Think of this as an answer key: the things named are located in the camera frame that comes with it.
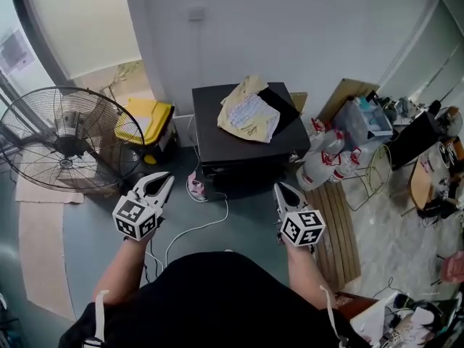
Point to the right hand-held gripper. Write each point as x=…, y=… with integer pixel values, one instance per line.
x=302, y=227

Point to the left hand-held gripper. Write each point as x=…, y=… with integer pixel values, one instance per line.
x=136, y=218

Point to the person's right forearm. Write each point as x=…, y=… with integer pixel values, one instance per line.
x=306, y=277

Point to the person's left forearm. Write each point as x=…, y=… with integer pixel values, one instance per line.
x=123, y=274

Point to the clear water jug red cap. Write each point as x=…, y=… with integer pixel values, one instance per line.
x=346, y=167
x=334, y=143
x=313, y=172
x=317, y=138

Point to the slatted wooden floor board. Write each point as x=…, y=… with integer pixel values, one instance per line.
x=335, y=238

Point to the black box with yellow lid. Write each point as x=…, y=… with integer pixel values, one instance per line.
x=156, y=122

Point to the brown cardboard box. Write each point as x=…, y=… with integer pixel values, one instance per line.
x=83, y=183

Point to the black square table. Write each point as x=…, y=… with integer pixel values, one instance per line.
x=232, y=147

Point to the large black floor fan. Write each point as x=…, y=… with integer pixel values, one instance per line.
x=66, y=163

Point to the black flat mat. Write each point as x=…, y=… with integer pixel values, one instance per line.
x=282, y=107

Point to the pale yellow cloth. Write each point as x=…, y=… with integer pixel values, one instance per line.
x=232, y=125

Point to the white checked cloth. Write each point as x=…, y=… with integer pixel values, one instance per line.
x=250, y=112

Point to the clear plastic storage bin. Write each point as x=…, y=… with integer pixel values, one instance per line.
x=359, y=122

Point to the red-brown desk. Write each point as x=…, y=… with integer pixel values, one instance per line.
x=353, y=303

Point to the person's black shirt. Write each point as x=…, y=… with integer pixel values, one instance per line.
x=217, y=303

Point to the leaning wooden board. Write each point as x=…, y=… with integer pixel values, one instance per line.
x=348, y=89

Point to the round wooden table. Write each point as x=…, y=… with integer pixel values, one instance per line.
x=420, y=187

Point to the brown cardboard floor sheet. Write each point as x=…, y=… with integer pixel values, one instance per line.
x=40, y=259

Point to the black box cabinet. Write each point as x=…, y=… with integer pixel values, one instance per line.
x=413, y=140

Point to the white board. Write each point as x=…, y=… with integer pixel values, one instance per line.
x=369, y=321

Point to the pink stool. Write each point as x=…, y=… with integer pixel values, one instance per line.
x=453, y=267

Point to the small standing fan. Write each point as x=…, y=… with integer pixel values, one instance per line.
x=449, y=122

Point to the grey paper notice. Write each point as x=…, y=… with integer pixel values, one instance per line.
x=16, y=51

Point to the black window frame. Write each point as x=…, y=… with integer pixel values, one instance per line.
x=40, y=38

